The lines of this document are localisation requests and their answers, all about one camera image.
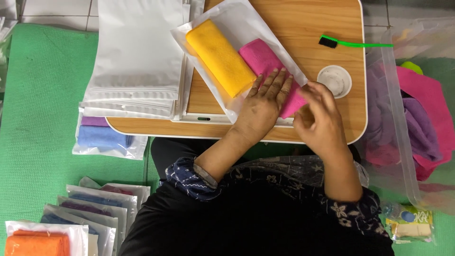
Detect white round cup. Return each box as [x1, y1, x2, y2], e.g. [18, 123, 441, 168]
[317, 65, 352, 99]

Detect pink microfiber cloth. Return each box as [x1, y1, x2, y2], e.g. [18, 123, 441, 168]
[238, 38, 308, 119]

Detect pouch with purple cloth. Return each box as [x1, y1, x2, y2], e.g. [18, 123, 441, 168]
[57, 195, 128, 246]

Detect pouch with orange cloth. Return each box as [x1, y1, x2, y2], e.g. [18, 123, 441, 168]
[4, 220, 89, 256]

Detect yellow folded microfiber cloth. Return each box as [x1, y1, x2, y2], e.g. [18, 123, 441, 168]
[186, 19, 257, 99]

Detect clear plastic storage bin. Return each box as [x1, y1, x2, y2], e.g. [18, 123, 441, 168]
[355, 18, 455, 215]

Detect yellow-green object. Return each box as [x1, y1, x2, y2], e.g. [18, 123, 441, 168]
[401, 61, 423, 75]

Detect pouch with blue cloth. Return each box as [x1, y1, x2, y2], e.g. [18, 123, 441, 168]
[66, 184, 138, 228]

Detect wooden lap table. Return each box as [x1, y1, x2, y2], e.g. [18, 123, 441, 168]
[106, 0, 368, 144]

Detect pouch with maroon cloth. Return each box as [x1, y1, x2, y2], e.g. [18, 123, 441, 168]
[78, 176, 151, 212]

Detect green handled black brush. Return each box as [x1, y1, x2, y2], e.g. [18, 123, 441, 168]
[318, 34, 394, 49]

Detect purple loose cloth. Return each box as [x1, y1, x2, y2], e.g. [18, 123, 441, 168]
[366, 68, 443, 162]

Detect heap of clear bags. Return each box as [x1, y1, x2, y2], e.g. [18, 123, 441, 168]
[0, 0, 19, 93]

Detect person's left hand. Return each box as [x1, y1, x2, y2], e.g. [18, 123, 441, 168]
[231, 68, 294, 143]

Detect pouch with navy cloth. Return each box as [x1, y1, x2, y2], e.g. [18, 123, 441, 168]
[40, 204, 118, 256]

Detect clear plastic pouch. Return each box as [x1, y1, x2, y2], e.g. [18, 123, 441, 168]
[171, 0, 309, 124]

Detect stack of white empty pouches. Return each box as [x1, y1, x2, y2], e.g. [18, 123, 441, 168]
[79, 0, 205, 119]

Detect person's dark patterned clothing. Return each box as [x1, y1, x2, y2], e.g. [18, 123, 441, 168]
[119, 137, 395, 256]

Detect person's right hand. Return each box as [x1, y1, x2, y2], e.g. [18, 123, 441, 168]
[292, 81, 351, 155]

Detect yellow green snack packet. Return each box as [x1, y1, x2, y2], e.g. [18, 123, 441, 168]
[382, 203, 437, 246]

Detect pouch with blue purple cloths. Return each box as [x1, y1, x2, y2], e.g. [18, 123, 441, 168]
[72, 107, 149, 160]

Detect pink loose cloth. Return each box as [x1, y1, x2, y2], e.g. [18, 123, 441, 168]
[366, 66, 455, 182]

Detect green floor mat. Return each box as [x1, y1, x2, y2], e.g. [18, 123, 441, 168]
[0, 23, 455, 256]

